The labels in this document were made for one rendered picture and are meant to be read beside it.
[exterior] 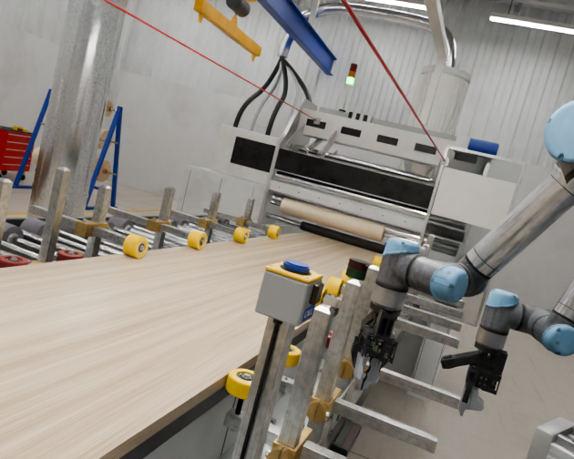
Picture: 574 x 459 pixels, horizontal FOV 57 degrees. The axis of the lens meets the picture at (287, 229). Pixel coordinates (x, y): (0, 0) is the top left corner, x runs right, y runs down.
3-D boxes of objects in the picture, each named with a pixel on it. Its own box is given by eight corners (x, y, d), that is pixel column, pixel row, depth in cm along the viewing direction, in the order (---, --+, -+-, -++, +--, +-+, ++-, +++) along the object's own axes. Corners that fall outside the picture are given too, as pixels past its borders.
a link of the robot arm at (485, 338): (478, 329, 141) (478, 322, 149) (474, 344, 142) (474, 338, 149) (508, 338, 139) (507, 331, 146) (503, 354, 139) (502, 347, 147)
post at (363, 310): (339, 422, 157) (383, 267, 151) (335, 425, 153) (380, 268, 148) (328, 417, 158) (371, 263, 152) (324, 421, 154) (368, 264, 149)
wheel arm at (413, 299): (461, 317, 220) (464, 309, 219) (461, 319, 216) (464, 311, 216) (347, 280, 235) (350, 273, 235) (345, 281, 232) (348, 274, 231)
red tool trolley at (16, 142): (28, 180, 886) (37, 133, 876) (-5, 180, 812) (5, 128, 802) (3, 174, 893) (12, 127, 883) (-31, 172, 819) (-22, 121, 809)
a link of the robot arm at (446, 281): (481, 270, 114) (435, 255, 121) (456, 269, 105) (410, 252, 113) (470, 305, 114) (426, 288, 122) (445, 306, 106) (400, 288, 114)
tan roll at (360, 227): (454, 262, 374) (458, 245, 372) (453, 263, 362) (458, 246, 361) (271, 209, 419) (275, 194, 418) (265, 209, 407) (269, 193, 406)
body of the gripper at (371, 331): (359, 359, 117) (374, 307, 115) (353, 345, 125) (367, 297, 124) (393, 367, 117) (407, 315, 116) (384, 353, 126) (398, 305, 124)
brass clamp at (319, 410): (338, 407, 138) (343, 390, 137) (324, 427, 125) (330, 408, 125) (316, 399, 140) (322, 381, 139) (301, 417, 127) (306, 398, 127)
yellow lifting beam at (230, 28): (258, 64, 679) (264, 38, 675) (199, 20, 516) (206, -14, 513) (251, 62, 682) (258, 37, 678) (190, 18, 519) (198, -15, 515)
